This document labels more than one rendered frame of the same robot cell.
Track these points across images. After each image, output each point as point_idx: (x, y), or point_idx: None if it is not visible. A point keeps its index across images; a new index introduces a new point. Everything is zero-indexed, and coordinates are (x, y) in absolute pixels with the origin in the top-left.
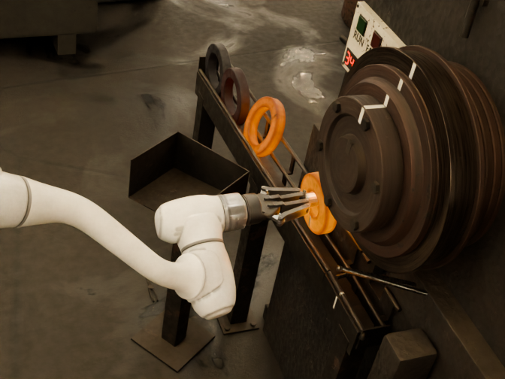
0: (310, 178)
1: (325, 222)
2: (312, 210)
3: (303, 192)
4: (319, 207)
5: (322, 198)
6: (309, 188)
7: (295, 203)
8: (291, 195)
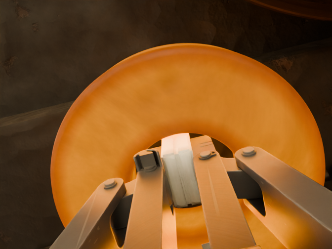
0: (101, 109)
1: (323, 150)
2: (182, 225)
3: (149, 157)
4: (248, 142)
5: (247, 80)
6: (126, 153)
7: (231, 192)
8: (150, 211)
